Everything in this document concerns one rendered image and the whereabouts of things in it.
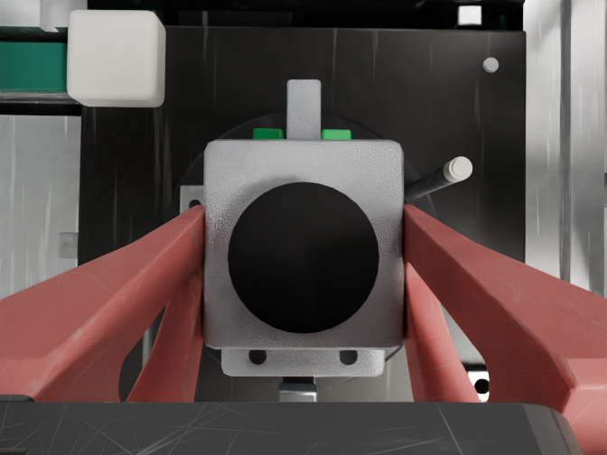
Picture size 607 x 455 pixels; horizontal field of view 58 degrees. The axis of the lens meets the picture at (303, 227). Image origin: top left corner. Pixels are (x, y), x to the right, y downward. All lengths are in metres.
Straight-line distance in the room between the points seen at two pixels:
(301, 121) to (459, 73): 0.17
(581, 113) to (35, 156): 0.33
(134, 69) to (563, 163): 0.24
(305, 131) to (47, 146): 0.25
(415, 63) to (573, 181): 0.11
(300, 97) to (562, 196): 0.21
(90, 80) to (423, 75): 0.17
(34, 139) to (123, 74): 0.11
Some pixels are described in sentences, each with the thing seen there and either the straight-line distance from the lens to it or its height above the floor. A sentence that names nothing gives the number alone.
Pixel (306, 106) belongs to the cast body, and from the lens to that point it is 0.16.
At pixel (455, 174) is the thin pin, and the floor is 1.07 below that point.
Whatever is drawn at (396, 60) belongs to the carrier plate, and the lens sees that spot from 0.31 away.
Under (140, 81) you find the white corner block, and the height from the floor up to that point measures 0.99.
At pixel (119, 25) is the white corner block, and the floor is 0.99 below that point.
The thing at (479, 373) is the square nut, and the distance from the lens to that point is 0.30.
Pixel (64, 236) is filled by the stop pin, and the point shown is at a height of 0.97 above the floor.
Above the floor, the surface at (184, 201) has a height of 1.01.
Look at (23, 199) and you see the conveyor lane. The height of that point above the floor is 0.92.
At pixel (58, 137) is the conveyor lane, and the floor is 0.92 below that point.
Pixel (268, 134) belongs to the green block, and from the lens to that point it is 0.23.
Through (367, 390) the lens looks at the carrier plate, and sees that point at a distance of 0.30.
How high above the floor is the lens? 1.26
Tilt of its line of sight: 89 degrees down
